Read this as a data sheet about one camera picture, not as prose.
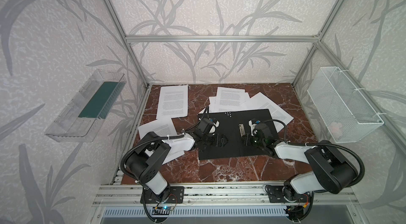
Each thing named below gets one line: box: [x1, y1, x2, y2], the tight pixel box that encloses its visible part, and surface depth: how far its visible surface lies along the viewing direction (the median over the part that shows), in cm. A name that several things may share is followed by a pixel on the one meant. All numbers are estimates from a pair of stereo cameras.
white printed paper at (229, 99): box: [214, 86, 246, 112], surface depth 114 cm
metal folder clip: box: [238, 123, 246, 137], surface depth 98 cm
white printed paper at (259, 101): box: [241, 91, 295, 133], surface depth 110 cm
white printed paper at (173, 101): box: [157, 85, 189, 119], surface depth 113 cm
